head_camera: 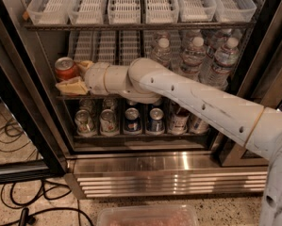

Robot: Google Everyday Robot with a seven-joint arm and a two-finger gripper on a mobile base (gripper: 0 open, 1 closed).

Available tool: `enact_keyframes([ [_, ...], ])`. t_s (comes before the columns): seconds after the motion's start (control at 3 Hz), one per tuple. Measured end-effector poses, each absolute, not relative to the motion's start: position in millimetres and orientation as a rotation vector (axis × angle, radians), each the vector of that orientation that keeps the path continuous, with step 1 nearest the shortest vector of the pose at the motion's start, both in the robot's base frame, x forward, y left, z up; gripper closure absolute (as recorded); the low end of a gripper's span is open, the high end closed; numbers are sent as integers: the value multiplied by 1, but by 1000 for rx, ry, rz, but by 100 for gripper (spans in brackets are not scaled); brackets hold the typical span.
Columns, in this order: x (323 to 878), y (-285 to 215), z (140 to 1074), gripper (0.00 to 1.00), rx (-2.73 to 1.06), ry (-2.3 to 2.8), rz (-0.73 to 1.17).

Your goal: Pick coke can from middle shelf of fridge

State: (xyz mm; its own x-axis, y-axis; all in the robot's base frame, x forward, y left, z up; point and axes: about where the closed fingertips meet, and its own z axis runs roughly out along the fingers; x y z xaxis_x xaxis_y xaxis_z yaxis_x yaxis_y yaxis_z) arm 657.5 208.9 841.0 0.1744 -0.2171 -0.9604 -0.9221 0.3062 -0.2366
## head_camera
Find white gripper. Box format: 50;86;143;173
56;60;110;95

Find red coke can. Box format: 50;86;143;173
55;57;79;81

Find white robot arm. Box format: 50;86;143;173
56;57;282;226

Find middle shelf empty tray left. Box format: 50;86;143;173
97;31;116;64

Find shelf empty tray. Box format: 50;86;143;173
97;31;116;64
119;30;141;66

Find green soda can front left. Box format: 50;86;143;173
75;109;96;137

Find green soda can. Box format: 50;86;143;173
75;109;96;137
99;109;119;137

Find middle shelf empty tray right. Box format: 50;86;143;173
119;30;141;66

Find shelf plastic tray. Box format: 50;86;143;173
68;0;107;24
177;0;217;22
27;0;71;25
214;0;257;23
108;0;141;24
144;0;179;24

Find blue pepsi can front left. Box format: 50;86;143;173
124;107;141;135

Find blue pepsi can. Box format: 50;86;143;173
124;107;141;135
146;107;164;135

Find open glass fridge door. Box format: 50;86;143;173
0;22;68;186

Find blue pepsi can front right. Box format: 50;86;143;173
146;107;164;135

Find stainless steel fridge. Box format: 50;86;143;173
0;0;282;200

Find front left water bottle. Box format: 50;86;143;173
150;38;172;68

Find water bottle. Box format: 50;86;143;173
178;37;206;81
199;38;239;90
150;38;172;68

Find brown tea bottle left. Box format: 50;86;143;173
168;101;190;135

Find brown tea bottle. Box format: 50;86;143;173
168;101;190;135
189;116;209;134

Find front middle water bottle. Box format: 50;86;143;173
178;37;206;81

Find brown tea bottle right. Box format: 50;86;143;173
189;116;209;134

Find front right water bottle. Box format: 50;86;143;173
199;38;239;90

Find clear plastic container on floor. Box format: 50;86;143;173
96;204;199;226

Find black cable on floor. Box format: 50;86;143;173
0;116;95;226

